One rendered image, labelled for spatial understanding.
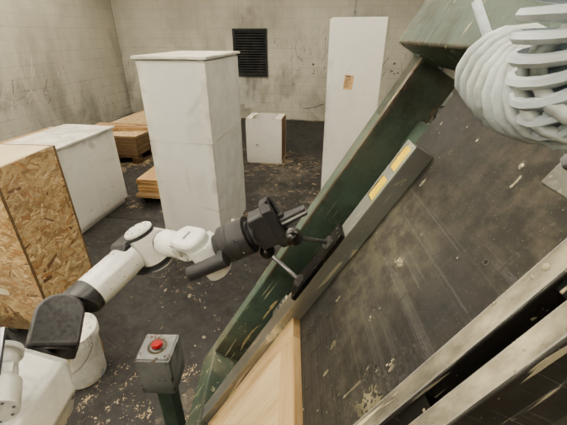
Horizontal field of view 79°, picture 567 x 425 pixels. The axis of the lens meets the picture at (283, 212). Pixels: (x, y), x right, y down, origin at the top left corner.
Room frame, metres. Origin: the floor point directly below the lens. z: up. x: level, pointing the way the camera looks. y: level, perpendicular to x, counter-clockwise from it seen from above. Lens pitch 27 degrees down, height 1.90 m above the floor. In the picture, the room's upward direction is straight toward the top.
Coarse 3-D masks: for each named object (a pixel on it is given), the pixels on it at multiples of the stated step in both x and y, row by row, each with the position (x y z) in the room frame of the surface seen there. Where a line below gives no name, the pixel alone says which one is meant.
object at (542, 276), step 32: (544, 0) 0.20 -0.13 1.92; (544, 32) 0.17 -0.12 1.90; (512, 64) 0.19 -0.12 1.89; (544, 64) 0.17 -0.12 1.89; (512, 96) 0.19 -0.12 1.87; (512, 288) 0.22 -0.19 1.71; (544, 288) 0.21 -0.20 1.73; (480, 320) 0.22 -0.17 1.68; (512, 320) 0.20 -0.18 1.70; (544, 320) 0.18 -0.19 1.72; (448, 352) 0.22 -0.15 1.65; (480, 352) 0.21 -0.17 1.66; (512, 352) 0.18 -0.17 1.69; (544, 352) 0.17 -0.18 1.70; (416, 384) 0.21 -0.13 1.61; (448, 384) 0.21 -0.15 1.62; (480, 384) 0.18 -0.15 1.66; (512, 384) 0.17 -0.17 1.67; (544, 384) 0.17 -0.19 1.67; (384, 416) 0.21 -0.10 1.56; (416, 416) 0.19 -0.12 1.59; (448, 416) 0.17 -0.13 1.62; (480, 416) 0.17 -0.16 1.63; (512, 416) 0.17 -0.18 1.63; (544, 416) 0.17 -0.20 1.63
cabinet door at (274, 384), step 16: (288, 336) 0.56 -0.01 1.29; (272, 352) 0.57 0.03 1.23; (288, 352) 0.52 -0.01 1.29; (256, 368) 0.58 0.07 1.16; (272, 368) 0.53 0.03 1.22; (288, 368) 0.48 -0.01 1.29; (240, 384) 0.60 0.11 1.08; (256, 384) 0.54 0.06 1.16; (272, 384) 0.49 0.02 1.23; (288, 384) 0.44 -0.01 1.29; (240, 400) 0.55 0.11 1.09; (256, 400) 0.49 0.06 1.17; (272, 400) 0.45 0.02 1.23; (288, 400) 0.41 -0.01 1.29; (224, 416) 0.56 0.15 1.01; (240, 416) 0.50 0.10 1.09; (256, 416) 0.45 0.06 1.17; (272, 416) 0.42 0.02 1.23; (288, 416) 0.38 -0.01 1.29
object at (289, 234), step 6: (294, 228) 0.58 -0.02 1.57; (288, 234) 0.56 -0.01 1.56; (294, 234) 0.56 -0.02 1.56; (300, 234) 0.57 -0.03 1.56; (288, 240) 0.56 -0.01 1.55; (294, 240) 0.56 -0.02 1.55; (300, 240) 0.56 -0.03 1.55; (306, 240) 0.59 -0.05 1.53; (312, 240) 0.60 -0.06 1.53; (318, 240) 0.60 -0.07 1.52; (324, 240) 0.61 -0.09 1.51; (330, 240) 0.62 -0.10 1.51; (324, 246) 0.62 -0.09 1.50
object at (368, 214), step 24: (408, 144) 0.63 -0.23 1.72; (408, 168) 0.60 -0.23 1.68; (384, 192) 0.60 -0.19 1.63; (360, 216) 0.60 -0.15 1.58; (384, 216) 0.60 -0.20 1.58; (360, 240) 0.60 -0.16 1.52; (336, 264) 0.60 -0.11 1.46; (312, 288) 0.60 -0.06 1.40; (288, 312) 0.60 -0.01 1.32; (264, 336) 0.62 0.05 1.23; (240, 360) 0.64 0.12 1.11; (216, 408) 0.61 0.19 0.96
